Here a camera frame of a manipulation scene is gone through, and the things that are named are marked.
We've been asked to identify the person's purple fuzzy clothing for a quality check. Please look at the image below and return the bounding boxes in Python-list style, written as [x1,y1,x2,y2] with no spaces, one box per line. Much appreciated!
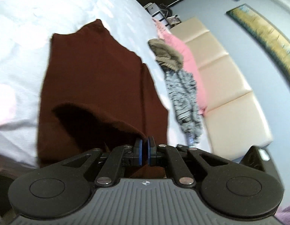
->
[274,206,290,225]

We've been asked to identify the beige padded headboard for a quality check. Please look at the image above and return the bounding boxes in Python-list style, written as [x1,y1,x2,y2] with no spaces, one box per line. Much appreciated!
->
[170,16,274,163]

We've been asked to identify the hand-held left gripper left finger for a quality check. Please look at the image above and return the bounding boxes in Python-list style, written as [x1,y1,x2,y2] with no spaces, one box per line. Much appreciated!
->
[61,138,143,188]

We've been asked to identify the floral pink pillow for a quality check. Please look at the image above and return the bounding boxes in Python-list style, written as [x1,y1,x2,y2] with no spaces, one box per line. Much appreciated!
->
[152,17,173,39]

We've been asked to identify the bed with pale dotted sheet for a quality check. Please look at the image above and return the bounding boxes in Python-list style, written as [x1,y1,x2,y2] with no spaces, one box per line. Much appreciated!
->
[0,0,212,169]

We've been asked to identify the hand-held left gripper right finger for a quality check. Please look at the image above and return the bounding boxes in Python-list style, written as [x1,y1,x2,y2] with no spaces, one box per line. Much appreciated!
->
[147,135,230,188]

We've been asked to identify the small picture frame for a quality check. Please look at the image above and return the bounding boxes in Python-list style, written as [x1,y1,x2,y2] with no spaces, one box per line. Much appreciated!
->
[168,15,180,26]

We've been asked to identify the olive striped garment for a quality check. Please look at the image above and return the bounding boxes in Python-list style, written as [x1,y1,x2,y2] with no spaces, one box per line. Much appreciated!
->
[148,38,185,72]

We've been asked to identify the framed wall painting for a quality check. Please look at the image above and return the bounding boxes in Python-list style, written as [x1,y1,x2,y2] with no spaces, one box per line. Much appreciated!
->
[226,3,290,86]

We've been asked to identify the maroon shirt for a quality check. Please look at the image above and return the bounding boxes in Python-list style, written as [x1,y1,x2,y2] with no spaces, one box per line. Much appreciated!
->
[37,19,169,179]

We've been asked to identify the grey patterned garment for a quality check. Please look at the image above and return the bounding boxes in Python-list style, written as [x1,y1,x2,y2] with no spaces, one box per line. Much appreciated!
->
[164,69,204,146]

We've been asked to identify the white bedside table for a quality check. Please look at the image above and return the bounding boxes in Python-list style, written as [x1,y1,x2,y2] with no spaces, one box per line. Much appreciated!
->
[144,2,169,24]

